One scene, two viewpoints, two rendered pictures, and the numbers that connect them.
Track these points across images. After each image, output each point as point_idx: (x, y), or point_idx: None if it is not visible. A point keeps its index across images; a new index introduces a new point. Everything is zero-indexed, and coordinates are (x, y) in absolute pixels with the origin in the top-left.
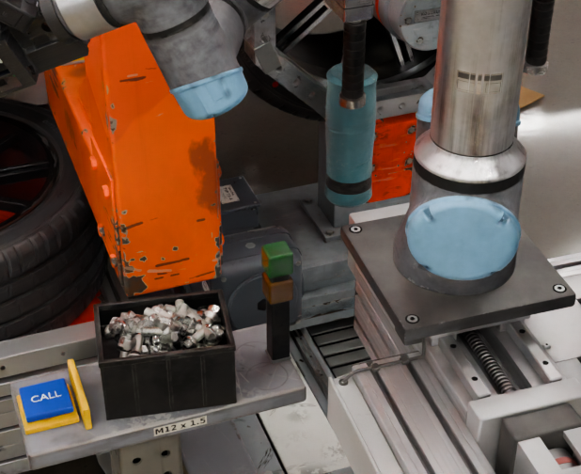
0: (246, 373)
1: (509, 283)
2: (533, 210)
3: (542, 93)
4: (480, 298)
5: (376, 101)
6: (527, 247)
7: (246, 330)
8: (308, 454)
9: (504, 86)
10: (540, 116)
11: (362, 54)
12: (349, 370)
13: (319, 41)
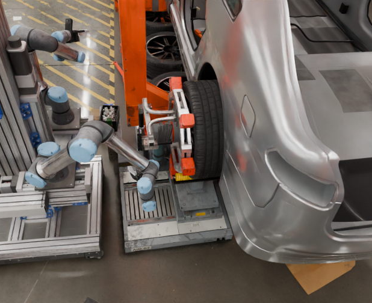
0: None
1: (52, 122)
2: (229, 263)
3: (313, 297)
4: (50, 118)
5: (172, 151)
6: (61, 127)
7: (120, 135)
8: (129, 176)
9: None
10: (294, 289)
11: (138, 118)
12: (156, 190)
13: None
